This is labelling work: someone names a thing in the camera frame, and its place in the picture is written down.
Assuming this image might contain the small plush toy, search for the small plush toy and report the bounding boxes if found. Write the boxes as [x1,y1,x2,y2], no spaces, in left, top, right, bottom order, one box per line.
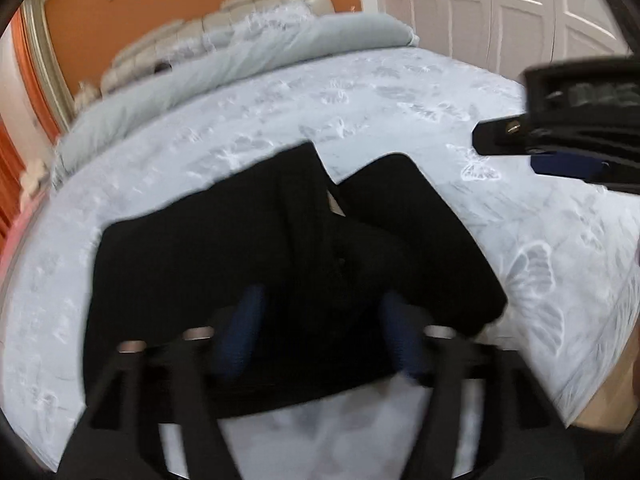
[73,81,102,114]

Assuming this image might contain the black pants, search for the black pants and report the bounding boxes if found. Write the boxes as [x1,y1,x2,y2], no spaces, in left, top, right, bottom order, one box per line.
[82,142,506,418]

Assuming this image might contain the white flower pillow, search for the white flower pillow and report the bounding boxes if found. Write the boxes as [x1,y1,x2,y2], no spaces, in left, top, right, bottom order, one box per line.
[20,158,49,197]

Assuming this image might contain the orange curtain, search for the orange curtain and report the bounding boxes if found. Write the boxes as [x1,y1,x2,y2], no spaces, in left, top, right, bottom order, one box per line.
[1,11,61,244]

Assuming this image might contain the beige padded headboard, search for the beige padded headboard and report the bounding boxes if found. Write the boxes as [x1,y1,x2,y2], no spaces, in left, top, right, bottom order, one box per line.
[100,0,335,96]

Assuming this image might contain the grey folded duvet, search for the grey folded duvet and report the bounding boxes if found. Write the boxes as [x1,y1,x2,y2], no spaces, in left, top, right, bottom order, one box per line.
[50,12,420,190]

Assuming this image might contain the butterfly print bedspread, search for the butterfly print bedspread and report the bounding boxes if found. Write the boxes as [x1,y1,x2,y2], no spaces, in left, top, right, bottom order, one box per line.
[1,49,639,467]

